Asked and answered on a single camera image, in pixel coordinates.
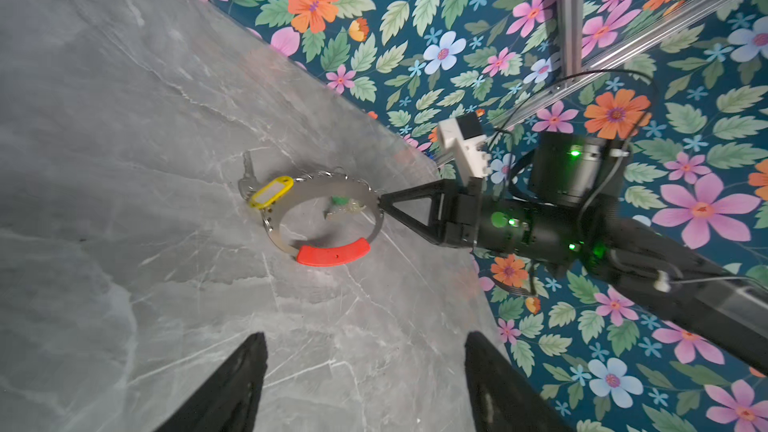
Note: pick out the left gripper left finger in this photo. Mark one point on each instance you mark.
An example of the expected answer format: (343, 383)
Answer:
(229, 399)

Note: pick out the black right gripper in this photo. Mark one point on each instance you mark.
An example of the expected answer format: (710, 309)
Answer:
(443, 212)

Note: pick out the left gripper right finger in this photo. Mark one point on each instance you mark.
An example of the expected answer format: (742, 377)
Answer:
(500, 398)

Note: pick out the green key tag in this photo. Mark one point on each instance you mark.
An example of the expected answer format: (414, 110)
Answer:
(340, 206)

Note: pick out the silver keyring with red grip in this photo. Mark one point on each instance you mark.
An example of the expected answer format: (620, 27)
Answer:
(342, 240)

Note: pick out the yellow key tag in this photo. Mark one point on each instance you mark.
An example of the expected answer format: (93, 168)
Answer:
(266, 196)

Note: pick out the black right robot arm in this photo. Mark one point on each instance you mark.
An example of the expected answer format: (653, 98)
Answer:
(569, 213)

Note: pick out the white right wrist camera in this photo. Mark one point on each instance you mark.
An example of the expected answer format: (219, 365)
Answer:
(462, 139)

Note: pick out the aluminium frame bars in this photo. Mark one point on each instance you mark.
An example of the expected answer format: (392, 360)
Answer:
(613, 36)

